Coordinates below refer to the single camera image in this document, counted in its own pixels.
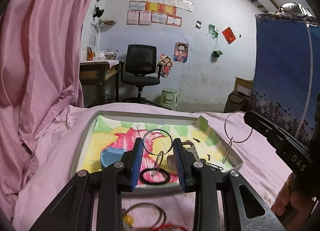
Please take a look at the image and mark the silver hoop earring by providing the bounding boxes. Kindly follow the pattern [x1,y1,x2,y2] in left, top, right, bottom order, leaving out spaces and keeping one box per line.
[222,111,253,164]
[142,125,174,182]

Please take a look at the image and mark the black hair tie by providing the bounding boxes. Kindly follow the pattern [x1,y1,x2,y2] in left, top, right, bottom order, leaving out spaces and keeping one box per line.
[139,167,171,186]

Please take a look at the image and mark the red knotted cord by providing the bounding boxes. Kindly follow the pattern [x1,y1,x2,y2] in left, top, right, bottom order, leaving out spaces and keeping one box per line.
[152,223,188,231]

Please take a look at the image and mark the grey plastic hair claw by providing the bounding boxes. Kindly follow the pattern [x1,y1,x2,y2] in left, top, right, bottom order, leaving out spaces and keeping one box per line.
[166,140,201,172]

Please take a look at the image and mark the right hand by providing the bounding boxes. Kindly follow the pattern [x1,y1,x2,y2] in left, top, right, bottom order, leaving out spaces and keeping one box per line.
[271,173,315,216]

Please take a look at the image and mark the pink floral bed sheet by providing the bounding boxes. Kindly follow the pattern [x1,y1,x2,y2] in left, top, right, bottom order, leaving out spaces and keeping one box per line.
[12,102,291,230]

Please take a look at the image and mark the cartoon bear towel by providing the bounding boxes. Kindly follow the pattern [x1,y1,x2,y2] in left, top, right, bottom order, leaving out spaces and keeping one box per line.
[81,115,237,187]

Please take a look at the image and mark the grey cardboard tray box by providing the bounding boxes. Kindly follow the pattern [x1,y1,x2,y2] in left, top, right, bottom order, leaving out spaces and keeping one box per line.
[70,110,244,188]

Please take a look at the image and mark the wooden desk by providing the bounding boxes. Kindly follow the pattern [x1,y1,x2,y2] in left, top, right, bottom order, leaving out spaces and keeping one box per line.
[79,60,121,107]

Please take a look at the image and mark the green plastic stool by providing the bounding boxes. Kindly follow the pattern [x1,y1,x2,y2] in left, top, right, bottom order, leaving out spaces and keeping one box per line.
[159,88,178,111]

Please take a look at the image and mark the red paper square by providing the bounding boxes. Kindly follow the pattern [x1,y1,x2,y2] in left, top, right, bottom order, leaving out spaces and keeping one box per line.
[222,27,236,44]

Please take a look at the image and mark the black office chair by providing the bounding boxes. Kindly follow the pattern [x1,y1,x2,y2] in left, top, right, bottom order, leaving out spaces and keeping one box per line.
[119,44,162,107]

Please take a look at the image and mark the anime poster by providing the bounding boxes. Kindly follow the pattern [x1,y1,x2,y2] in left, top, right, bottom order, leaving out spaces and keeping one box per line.
[174,42,189,63]

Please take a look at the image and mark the cartoon family poster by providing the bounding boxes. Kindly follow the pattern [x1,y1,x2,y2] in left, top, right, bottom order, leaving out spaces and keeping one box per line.
[156,54,174,78]

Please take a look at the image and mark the pink curtain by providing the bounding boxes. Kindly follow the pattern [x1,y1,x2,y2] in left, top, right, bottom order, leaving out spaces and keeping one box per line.
[1,0,91,219]

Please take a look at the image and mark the green hanging wall ornament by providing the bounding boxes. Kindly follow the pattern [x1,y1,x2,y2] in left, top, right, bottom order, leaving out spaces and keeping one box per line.
[212,50,223,59]

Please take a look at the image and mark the wall certificates group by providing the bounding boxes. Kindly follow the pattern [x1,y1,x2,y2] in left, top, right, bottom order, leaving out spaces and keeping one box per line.
[126,0,194,27]

